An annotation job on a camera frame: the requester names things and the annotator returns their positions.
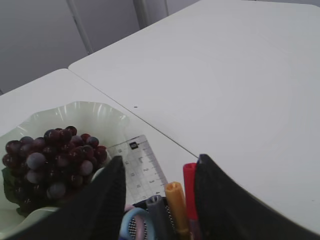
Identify red glitter pen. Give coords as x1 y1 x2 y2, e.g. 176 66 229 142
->
182 162 202 240

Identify pale green wavy plate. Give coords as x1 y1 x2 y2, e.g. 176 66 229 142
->
0 101 129 239

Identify clear plastic ruler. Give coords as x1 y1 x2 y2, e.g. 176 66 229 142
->
107 135 168 205

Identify silver glitter pen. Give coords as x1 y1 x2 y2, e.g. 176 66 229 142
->
146 195 176 240

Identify purple grape bunch with leaves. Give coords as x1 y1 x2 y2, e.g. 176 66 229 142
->
1 125 108 217

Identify pink scissors with cover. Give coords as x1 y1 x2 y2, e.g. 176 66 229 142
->
124 204 135 213

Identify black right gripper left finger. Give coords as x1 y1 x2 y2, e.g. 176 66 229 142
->
10 155 126 240

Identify gold glitter pen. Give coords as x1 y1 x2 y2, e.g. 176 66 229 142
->
164 181 191 240

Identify black mesh pen cup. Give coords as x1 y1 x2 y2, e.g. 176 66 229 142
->
119 195 178 240

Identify blue scissors with cover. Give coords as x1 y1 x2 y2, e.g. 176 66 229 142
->
118 207 156 240

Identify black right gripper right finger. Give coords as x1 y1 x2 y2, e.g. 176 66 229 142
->
194 154 320 240

